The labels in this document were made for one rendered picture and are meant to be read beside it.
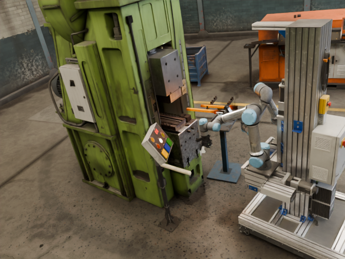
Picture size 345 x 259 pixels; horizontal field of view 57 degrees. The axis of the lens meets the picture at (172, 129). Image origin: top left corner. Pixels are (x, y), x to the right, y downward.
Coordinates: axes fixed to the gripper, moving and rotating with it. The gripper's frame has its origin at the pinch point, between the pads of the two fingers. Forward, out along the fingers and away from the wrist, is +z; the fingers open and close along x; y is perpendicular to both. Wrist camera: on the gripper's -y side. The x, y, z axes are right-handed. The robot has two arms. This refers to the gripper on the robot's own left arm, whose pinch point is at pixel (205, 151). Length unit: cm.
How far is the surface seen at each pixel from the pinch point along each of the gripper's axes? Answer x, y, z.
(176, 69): 37, -54, -64
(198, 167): 47, -51, 66
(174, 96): 26, -54, -38
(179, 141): 16, -47, 10
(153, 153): -38.4, -28.8, -12.4
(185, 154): 22, -47, 32
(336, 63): 400, 2, 45
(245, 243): -6, 42, 93
